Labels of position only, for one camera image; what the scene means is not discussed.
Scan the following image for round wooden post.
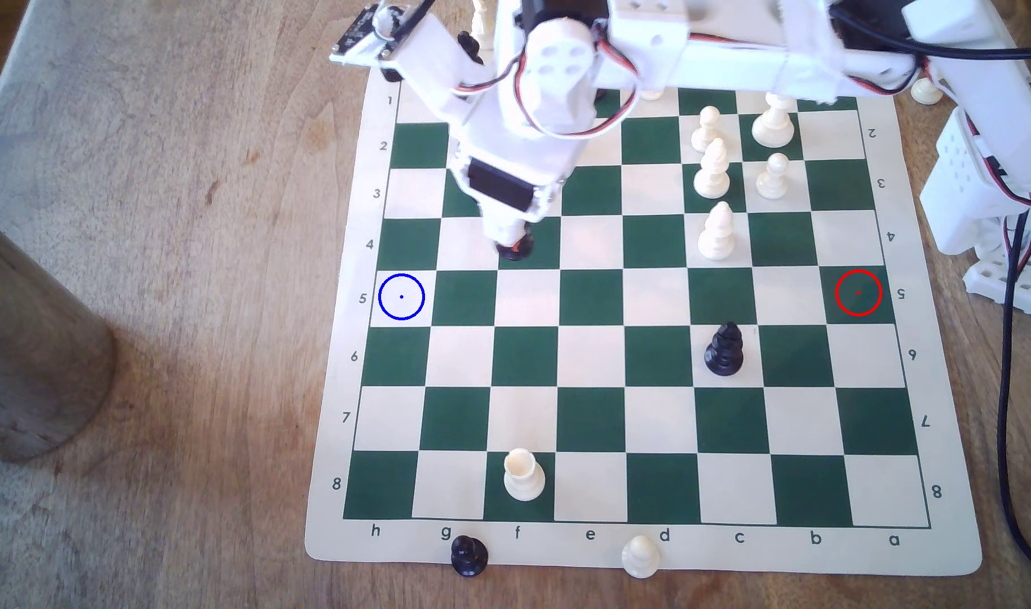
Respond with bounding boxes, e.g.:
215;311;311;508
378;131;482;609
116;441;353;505
0;207;117;465

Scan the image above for black cable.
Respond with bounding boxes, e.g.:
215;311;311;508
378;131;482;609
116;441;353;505
997;211;1031;586
828;4;1031;62

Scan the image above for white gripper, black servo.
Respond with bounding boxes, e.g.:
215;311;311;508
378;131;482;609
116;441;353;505
449;125;586;253

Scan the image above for white chess rook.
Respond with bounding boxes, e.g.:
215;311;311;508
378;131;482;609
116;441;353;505
503;448;547;502

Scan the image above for white perforated base plate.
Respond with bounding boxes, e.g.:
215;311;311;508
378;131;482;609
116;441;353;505
963;252;1031;324

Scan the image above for camera board on white mount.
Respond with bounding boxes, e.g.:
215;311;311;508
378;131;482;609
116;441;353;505
328;2;419;67

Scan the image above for black chess bishop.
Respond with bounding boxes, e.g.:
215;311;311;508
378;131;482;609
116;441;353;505
705;322;745;377

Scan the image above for white chess queen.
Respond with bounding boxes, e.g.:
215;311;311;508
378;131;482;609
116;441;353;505
752;93;797;149

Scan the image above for red white black servo wire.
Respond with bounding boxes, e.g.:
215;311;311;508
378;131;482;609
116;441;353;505
515;34;648;139

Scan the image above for green and white chess mat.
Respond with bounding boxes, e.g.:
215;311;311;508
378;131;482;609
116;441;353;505
304;51;983;578

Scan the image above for white chess bishop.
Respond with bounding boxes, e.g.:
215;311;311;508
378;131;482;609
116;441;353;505
698;201;736;262
693;138;732;200

